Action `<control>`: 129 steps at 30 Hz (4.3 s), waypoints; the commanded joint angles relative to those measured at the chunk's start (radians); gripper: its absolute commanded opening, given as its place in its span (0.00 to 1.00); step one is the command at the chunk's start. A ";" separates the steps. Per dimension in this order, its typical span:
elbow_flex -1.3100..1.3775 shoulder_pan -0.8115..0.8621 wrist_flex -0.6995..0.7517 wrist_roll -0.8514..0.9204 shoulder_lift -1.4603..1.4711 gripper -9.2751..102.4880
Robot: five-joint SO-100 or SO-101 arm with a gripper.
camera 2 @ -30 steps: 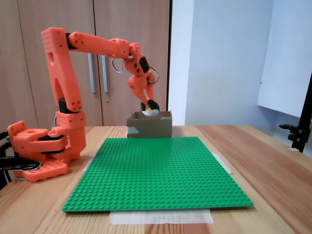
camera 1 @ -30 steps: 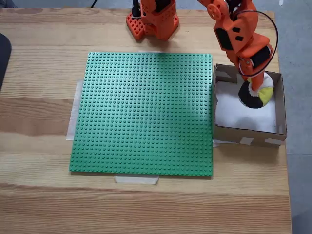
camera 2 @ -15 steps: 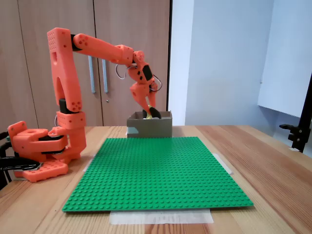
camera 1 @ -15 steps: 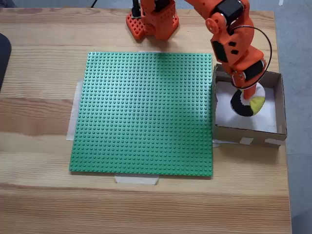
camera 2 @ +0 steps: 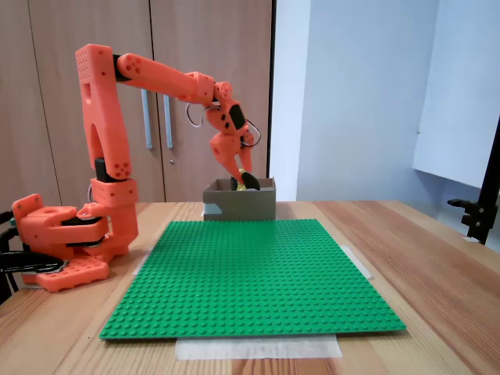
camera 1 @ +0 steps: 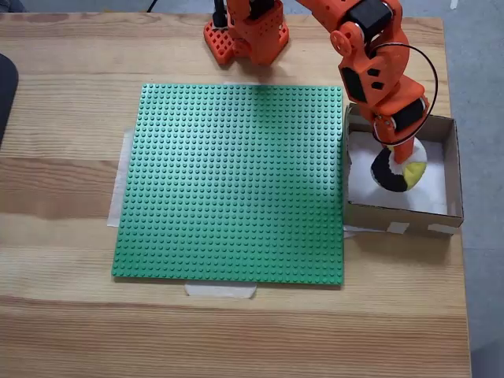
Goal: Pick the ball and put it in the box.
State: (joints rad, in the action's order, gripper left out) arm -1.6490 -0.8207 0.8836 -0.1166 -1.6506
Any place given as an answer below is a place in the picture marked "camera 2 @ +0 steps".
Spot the masking tape strip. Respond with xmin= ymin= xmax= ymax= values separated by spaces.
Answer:
xmin=174 ymin=334 xmax=343 ymax=361
xmin=338 ymin=244 xmax=375 ymax=280
xmin=132 ymin=245 xmax=155 ymax=277

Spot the black cable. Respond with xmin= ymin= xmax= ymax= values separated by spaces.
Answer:
xmin=0 ymin=210 xmax=20 ymax=305

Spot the arm servo cable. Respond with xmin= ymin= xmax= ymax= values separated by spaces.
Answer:
xmin=184 ymin=102 xmax=206 ymax=128

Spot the wooden cabinet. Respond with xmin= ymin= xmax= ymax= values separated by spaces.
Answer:
xmin=0 ymin=0 xmax=274 ymax=204

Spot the black table clamp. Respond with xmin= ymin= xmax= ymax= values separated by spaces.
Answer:
xmin=0 ymin=251 xmax=72 ymax=274

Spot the gripper servo cable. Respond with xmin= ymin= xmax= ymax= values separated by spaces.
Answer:
xmin=241 ymin=120 xmax=263 ymax=148

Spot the yellow black white soft ball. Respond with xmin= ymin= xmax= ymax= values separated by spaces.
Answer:
xmin=230 ymin=168 xmax=261 ymax=192

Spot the metal cabinet handle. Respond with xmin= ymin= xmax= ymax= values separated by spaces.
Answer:
xmin=141 ymin=88 xmax=153 ymax=150
xmin=162 ymin=93 xmax=174 ymax=149

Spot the green studded baseplate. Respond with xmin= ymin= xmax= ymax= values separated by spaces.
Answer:
xmin=98 ymin=219 xmax=407 ymax=341

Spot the brown cardboard box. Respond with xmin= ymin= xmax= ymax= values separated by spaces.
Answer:
xmin=202 ymin=177 xmax=277 ymax=222

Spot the black camera stand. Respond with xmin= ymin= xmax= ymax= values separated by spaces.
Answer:
xmin=447 ymin=114 xmax=500 ymax=246

